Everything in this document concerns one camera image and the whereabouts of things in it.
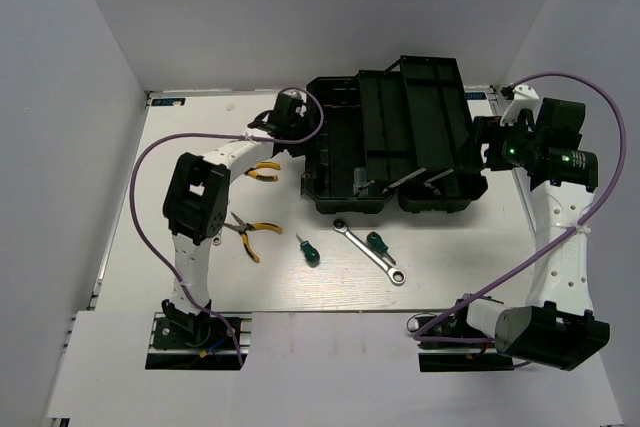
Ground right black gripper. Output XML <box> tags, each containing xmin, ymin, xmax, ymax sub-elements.
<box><xmin>453</xmin><ymin>114</ymin><xmax>542</xmax><ymax>171</ymax></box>

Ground blue label sticker left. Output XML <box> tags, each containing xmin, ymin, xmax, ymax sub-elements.
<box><xmin>150</xmin><ymin>97</ymin><xmax>186</xmax><ymax>107</ymax></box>

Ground yellow long-nose pliers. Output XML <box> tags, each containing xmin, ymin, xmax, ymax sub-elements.
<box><xmin>224</xmin><ymin>212</ymin><xmax>283</xmax><ymax>263</ymax></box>

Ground yellow pliers near back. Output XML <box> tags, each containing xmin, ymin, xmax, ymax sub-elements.
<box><xmin>244</xmin><ymin>162</ymin><xmax>281</xmax><ymax>183</ymax></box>

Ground large silver ratchet wrench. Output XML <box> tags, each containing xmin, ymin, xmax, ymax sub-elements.
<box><xmin>333</xmin><ymin>219</ymin><xmax>406</xmax><ymax>286</ymax></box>

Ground black plastic toolbox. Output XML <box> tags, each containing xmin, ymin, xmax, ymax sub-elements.
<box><xmin>301</xmin><ymin>55</ymin><xmax>488</xmax><ymax>214</ymax></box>

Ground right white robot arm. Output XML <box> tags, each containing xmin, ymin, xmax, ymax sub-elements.
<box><xmin>451</xmin><ymin>98</ymin><xmax>610</xmax><ymax>371</ymax></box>

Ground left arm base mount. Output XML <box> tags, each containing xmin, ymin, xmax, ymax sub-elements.
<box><xmin>145</xmin><ymin>313</ymin><xmax>252</xmax><ymax>372</ymax></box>

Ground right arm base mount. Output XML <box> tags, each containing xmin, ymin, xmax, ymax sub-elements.
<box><xmin>417</xmin><ymin>315</ymin><xmax>515</xmax><ymax>373</ymax></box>

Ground clear plastic parts box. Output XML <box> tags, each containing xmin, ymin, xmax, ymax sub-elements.
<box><xmin>353</xmin><ymin>167</ymin><xmax>368</xmax><ymax>196</ymax></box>

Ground green stubby screwdriver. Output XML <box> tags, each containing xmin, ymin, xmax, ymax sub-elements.
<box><xmin>296</xmin><ymin>235</ymin><xmax>321</xmax><ymax>267</ymax></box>
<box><xmin>366</xmin><ymin>231</ymin><xmax>396</xmax><ymax>266</ymax></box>

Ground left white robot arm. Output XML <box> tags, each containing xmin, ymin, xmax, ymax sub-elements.
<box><xmin>162</xmin><ymin>88</ymin><xmax>324</xmax><ymax>346</ymax></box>

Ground blue label sticker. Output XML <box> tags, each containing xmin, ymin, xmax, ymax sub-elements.
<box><xmin>150</xmin><ymin>97</ymin><xmax>186</xmax><ymax>107</ymax></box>
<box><xmin>466</xmin><ymin>91</ymin><xmax>487</xmax><ymax>100</ymax></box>

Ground blue label sticker right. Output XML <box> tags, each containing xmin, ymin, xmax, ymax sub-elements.
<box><xmin>466</xmin><ymin>91</ymin><xmax>487</xmax><ymax>100</ymax></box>

